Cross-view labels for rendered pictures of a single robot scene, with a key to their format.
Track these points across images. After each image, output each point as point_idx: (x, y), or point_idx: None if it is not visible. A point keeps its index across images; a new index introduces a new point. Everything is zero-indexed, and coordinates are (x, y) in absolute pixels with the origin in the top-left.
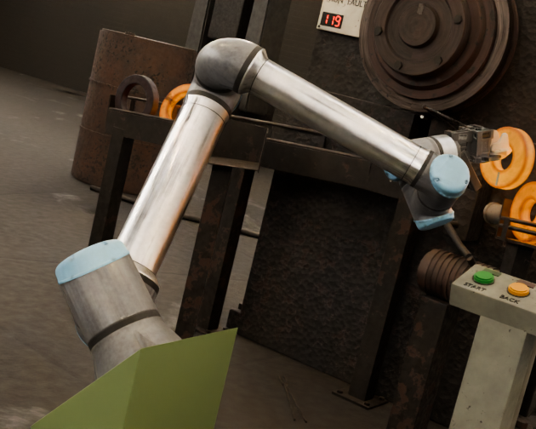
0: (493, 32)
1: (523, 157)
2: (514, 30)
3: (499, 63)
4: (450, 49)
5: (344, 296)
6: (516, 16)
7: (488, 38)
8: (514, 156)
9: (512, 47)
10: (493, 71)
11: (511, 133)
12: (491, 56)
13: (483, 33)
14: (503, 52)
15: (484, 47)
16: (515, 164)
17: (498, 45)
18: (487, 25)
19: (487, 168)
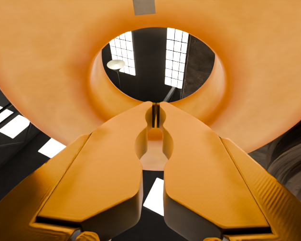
0: (286, 183)
1: (30, 114)
2: (271, 154)
3: (288, 148)
4: None
5: None
6: (267, 163)
7: (296, 182)
8: (84, 112)
9: (276, 141)
10: None
11: (144, 163)
12: None
13: None
14: (278, 158)
15: None
16: (50, 82)
17: (285, 166)
18: (295, 192)
19: (268, 12)
